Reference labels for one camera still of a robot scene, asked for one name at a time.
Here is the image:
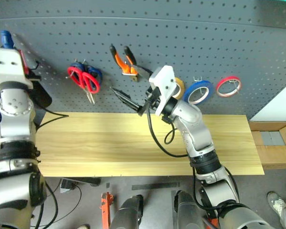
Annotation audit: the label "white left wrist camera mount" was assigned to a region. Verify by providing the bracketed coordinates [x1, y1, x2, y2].
[0, 47, 33, 93]

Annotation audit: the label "brown cardboard box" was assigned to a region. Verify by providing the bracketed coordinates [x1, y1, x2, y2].
[249, 120, 286, 170]

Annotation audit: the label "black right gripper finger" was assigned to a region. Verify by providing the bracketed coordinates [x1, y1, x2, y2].
[110, 87, 131, 103]
[120, 98, 146, 117]

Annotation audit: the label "red tape roll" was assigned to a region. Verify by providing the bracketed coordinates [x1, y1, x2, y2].
[215, 75, 242, 98]

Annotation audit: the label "grey sneaker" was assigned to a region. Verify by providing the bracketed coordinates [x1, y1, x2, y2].
[266, 190, 286, 215]

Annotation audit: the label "blue handled scissors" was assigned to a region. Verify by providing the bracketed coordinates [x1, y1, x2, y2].
[70, 62, 103, 84]

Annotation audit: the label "black floor box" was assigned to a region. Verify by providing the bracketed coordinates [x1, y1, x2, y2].
[60, 178, 77, 194]

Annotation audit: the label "dark grey rounded shape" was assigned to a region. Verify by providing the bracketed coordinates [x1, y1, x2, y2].
[109, 194, 144, 229]

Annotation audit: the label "red handled tool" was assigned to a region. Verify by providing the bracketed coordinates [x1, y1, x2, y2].
[17, 49, 30, 75]

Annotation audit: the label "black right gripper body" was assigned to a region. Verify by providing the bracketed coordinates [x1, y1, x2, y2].
[144, 87, 163, 110]

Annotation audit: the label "blue tape roll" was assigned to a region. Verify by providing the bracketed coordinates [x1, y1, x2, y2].
[183, 80, 215, 105]

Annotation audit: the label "orange handled pliers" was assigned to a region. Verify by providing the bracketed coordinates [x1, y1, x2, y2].
[109, 43, 153, 83]

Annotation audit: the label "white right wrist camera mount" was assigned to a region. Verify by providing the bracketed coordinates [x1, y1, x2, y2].
[149, 65, 176, 115]

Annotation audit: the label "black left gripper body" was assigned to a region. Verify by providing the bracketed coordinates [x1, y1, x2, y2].
[26, 69, 53, 108]

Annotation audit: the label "yellow tape roll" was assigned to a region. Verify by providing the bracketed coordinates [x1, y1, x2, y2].
[173, 77, 185, 100]

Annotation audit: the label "red handled scissors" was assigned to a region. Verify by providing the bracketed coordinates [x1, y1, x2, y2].
[66, 66, 101, 105]

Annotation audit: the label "blue handled screwdriver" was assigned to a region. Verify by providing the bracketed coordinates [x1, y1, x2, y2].
[0, 30, 15, 50]

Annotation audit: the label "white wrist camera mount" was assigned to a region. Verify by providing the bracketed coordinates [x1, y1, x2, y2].
[0, 47, 33, 93]
[149, 65, 176, 115]

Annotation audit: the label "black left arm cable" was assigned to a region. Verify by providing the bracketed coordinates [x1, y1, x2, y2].
[33, 104, 70, 229]

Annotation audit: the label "grey metal pegboard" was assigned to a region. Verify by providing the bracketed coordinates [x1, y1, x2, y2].
[0, 0, 286, 120]

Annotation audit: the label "black table foot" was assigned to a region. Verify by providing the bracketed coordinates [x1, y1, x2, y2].
[72, 177, 101, 187]

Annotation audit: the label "orange utility knife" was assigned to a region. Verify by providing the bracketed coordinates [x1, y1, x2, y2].
[99, 192, 114, 229]

